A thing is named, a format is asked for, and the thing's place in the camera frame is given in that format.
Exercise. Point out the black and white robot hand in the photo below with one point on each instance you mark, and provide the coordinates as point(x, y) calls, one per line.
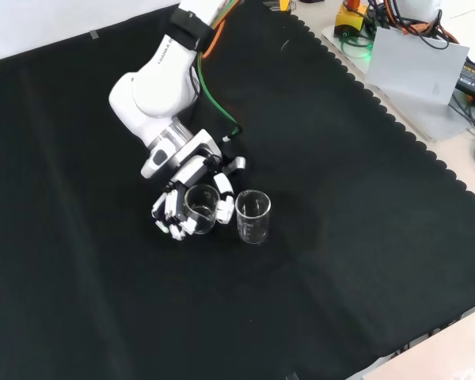
point(170, 210)

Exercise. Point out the small clear glass beaker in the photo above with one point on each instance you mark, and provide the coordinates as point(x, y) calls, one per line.
point(202, 222)

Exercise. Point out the clear graduated glass beaker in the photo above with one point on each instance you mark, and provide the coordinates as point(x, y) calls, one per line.
point(253, 234)

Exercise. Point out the black bench cloth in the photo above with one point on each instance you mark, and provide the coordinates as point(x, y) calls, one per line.
point(103, 297)

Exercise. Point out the grey tape piece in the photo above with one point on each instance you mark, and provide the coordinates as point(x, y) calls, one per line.
point(292, 376)
point(93, 35)

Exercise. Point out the hex key set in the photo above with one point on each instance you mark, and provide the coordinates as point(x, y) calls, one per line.
point(279, 4)

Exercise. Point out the yellow stop button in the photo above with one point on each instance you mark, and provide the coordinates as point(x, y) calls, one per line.
point(348, 19)

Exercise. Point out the pale white board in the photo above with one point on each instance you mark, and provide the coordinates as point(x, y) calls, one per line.
point(411, 67)

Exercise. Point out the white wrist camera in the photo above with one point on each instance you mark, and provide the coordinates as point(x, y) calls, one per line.
point(156, 160)

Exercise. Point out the grey metal base plate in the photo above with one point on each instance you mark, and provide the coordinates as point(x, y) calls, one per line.
point(431, 118)

